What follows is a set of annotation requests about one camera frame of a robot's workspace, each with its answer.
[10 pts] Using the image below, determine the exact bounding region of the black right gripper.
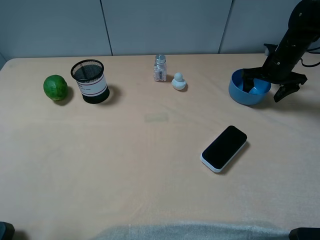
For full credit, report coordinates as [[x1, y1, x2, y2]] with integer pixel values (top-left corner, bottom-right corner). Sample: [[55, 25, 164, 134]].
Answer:
[[242, 44, 308, 103]]

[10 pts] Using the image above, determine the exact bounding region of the blue plastic bowl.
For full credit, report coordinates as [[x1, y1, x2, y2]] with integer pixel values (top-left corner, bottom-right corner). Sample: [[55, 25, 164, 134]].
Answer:
[[228, 69, 272, 106]]

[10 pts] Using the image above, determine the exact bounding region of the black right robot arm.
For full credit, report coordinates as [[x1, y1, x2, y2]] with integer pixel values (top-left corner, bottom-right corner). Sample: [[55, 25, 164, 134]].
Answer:
[[242, 0, 320, 103]]

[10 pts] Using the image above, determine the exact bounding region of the black object bottom right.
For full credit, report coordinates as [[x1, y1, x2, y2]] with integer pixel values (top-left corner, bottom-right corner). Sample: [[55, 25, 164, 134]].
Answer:
[[288, 227, 320, 240]]

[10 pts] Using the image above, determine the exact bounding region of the black object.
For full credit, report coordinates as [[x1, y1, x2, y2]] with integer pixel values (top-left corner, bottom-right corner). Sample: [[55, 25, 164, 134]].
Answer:
[[288, 227, 320, 240], [0, 221, 15, 240]]

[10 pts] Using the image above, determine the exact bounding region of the black object bottom left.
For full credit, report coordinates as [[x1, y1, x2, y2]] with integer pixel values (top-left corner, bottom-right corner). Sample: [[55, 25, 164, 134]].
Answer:
[[0, 221, 15, 240]]

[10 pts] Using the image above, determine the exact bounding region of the black smartphone white case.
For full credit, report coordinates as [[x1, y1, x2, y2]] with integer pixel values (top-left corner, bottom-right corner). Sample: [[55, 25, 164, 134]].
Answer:
[[200, 125, 248, 173]]

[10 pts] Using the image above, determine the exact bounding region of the small white duck figurine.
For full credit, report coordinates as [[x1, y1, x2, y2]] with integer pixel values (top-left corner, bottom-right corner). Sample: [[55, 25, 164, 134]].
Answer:
[[171, 72, 187, 91]]

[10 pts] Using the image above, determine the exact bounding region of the clear glass shaker bottle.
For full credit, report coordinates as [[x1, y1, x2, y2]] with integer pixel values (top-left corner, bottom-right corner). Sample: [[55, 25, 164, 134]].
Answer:
[[153, 54, 167, 82]]

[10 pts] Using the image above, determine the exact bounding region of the black mesh pen holder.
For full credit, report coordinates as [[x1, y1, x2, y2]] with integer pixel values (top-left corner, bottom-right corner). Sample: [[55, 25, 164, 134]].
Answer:
[[70, 59, 110, 104]]

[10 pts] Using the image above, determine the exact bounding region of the green round fruit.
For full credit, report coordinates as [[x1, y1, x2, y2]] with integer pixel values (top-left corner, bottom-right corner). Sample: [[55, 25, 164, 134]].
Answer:
[[43, 74, 68, 101]]

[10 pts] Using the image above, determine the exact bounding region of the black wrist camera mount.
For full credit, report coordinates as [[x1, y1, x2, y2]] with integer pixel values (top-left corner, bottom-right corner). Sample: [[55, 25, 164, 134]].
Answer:
[[263, 43, 278, 56]]

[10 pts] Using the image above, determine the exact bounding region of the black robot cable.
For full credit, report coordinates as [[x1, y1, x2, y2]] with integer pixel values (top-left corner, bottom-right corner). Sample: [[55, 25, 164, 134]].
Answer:
[[299, 44, 320, 68]]

